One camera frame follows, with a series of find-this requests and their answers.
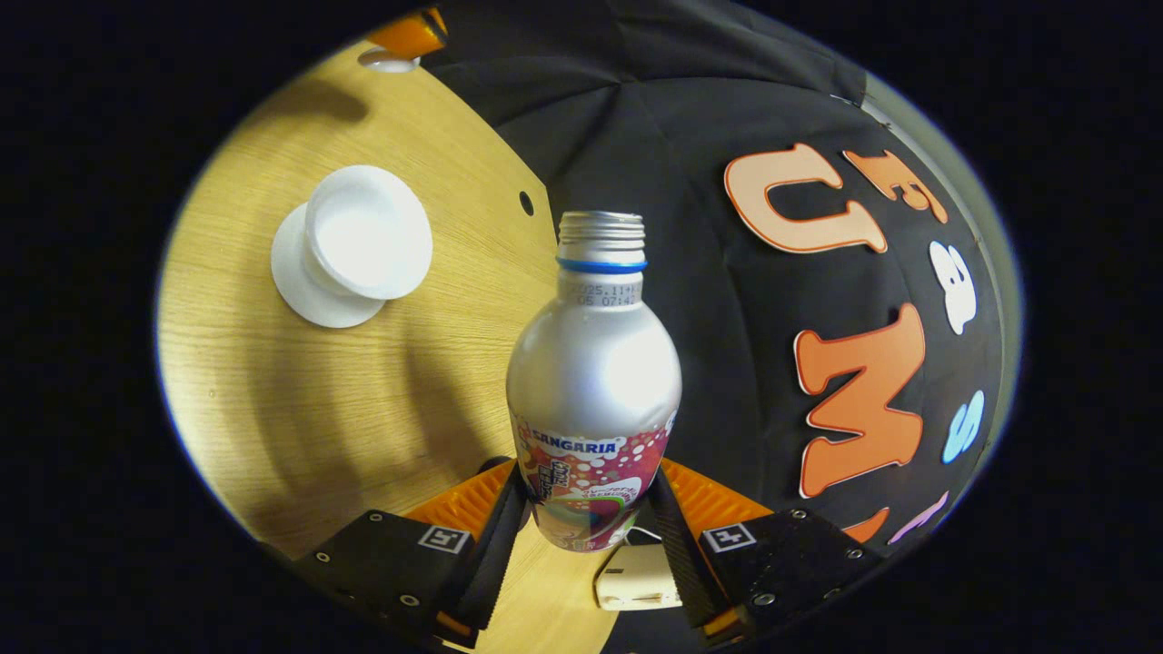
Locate white teacup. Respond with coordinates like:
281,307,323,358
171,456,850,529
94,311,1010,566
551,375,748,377
304,164,434,301

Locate white saucer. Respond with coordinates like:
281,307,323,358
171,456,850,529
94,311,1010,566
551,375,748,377
271,202,387,329

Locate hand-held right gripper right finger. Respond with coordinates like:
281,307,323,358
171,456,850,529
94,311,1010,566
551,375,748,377
647,459,887,648

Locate white toaster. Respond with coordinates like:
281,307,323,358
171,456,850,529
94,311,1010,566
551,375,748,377
595,542,682,611

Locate silver water bottle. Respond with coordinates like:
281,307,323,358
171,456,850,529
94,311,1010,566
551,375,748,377
505,211,683,553

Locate white teacup lid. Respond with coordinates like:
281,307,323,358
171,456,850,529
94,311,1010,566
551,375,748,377
357,47,421,74

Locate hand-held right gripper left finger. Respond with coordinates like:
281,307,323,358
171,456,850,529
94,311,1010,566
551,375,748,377
291,459,532,650

